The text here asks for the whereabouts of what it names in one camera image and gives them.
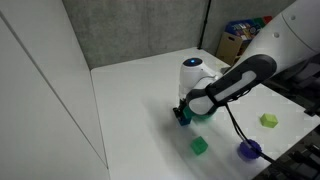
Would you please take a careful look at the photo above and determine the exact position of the lime green block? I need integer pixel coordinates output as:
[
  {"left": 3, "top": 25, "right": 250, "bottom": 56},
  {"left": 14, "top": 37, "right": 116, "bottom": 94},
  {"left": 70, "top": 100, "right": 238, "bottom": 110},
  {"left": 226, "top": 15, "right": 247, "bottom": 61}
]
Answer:
[{"left": 260, "top": 113, "right": 278, "bottom": 128}]

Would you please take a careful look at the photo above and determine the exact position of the green bowl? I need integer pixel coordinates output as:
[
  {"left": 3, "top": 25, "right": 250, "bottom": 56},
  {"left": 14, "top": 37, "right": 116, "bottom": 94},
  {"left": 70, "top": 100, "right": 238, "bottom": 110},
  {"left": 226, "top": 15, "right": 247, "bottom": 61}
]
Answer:
[{"left": 192, "top": 114, "right": 214, "bottom": 121}]

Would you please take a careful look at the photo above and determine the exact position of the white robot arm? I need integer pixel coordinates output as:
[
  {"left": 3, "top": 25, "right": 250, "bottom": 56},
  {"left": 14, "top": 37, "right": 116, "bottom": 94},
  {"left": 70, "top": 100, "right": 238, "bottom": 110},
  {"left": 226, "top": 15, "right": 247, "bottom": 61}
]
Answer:
[{"left": 173, "top": 0, "right": 320, "bottom": 121}]

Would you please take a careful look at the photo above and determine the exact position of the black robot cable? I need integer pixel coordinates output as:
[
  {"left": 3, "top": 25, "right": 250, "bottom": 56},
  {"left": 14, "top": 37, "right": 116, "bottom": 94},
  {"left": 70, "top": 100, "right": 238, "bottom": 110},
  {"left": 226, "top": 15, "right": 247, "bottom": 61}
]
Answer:
[{"left": 225, "top": 103, "right": 320, "bottom": 180}]

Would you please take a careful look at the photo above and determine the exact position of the dark blue block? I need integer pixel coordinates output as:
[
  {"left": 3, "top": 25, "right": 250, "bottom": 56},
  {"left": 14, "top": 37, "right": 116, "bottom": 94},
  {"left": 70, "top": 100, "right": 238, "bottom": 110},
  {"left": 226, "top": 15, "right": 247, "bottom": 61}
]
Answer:
[{"left": 178, "top": 116, "right": 191, "bottom": 126}]

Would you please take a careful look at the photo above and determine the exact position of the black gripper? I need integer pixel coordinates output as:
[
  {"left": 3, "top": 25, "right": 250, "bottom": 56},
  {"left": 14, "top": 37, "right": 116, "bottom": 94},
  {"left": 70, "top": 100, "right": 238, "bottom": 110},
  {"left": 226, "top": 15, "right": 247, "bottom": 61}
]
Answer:
[{"left": 173, "top": 99, "right": 187, "bottom": 121}]

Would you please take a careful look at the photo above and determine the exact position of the purple spiky ball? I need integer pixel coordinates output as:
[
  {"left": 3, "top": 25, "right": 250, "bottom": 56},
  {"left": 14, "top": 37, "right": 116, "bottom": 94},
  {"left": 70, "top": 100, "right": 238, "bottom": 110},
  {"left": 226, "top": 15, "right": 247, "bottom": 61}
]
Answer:
[{"left": 238, "top": 139, "right": 262, "bottom": 161}]

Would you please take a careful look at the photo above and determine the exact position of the wooden toy shelf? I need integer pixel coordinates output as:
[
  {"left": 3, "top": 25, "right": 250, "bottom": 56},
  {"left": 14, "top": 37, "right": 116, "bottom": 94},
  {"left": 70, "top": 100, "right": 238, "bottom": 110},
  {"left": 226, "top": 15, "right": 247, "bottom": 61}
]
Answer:
[{"left": 216, "top": 16, "right": 273, "bottom": 66}]

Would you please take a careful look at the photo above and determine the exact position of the black equipment at corner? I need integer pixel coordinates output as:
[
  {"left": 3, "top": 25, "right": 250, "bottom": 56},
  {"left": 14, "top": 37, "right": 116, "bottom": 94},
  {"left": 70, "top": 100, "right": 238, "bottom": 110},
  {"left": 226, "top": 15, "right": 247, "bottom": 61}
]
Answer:
[{"left": 253, "top": 125, "right": 320, "bottom": 180}]

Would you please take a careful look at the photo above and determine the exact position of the black vertical pole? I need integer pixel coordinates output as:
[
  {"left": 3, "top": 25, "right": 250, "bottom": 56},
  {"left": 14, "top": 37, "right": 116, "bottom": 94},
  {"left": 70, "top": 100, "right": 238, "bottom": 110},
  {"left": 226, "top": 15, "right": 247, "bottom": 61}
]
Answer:
[{"left": 197, "top": 0, "right": 212, "bottom": 50}]

